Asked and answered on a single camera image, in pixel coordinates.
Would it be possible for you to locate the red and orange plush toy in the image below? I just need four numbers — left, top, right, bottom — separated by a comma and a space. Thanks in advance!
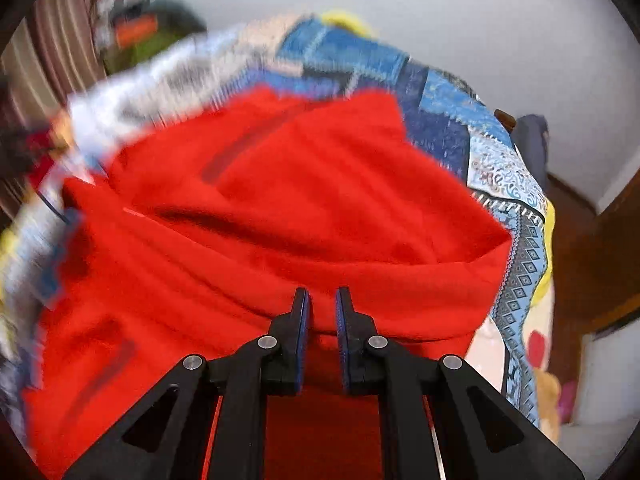
27, 108, 75, 190

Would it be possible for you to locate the white cabinet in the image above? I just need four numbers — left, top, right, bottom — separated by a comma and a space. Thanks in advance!
556, 318, 640, 480

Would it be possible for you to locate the red striped hoodie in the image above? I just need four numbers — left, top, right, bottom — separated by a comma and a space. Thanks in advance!
25, 88, 511, 479

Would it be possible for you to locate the clutter pile with green bag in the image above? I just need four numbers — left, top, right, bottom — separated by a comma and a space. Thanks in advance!
93, 0, 206, 75

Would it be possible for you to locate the brown wooden door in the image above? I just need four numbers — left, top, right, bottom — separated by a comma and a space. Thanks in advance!
547, 176, 639, 384

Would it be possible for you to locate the striped brown curtain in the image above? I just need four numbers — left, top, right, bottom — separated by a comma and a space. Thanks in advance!
0, 0, 120, 221

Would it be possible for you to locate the yellow pillow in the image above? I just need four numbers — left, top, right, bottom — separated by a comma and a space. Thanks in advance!
320, 10, 375, 39

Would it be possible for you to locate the grey-blue cloth on chair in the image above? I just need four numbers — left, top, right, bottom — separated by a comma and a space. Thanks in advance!
511, 114, 549, 191

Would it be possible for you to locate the blue patchwork bedspread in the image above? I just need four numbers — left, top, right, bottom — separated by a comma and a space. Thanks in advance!
1, 14, 554, 436

